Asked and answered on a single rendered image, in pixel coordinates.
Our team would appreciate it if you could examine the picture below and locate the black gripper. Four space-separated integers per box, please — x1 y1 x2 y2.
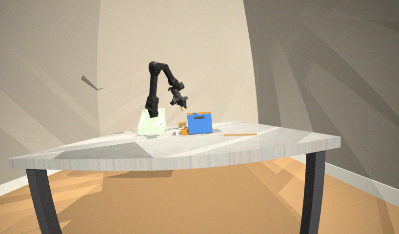
173 92 188 109

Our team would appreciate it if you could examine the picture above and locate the brown rectangular block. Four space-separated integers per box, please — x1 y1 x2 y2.
181 127 188 136

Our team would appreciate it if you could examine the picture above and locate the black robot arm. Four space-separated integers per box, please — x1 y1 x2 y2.
145 61 184 118

